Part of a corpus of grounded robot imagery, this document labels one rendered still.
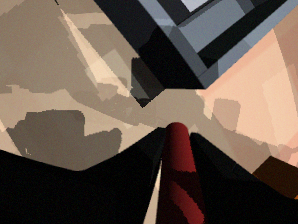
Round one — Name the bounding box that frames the dark red peg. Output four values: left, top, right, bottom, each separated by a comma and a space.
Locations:
156, 123, 209, 224

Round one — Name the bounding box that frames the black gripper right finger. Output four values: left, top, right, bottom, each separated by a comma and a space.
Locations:
189, 132, 298, 224

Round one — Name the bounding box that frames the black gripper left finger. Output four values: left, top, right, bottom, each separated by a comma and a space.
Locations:
0, 127, 166, 224

